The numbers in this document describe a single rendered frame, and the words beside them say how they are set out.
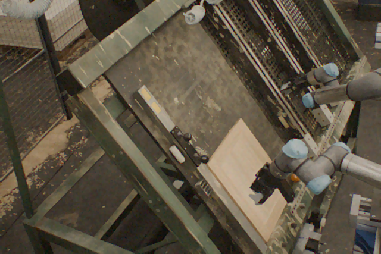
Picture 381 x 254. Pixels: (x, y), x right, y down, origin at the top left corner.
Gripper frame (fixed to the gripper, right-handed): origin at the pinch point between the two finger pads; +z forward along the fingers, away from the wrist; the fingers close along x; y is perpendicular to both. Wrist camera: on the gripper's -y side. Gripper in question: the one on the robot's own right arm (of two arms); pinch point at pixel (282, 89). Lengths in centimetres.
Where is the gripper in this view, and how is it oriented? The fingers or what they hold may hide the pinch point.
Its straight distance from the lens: 282.9
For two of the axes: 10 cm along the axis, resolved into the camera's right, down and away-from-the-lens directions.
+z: -6.6, 3.1, 6.9
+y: -4.8, 5.3, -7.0
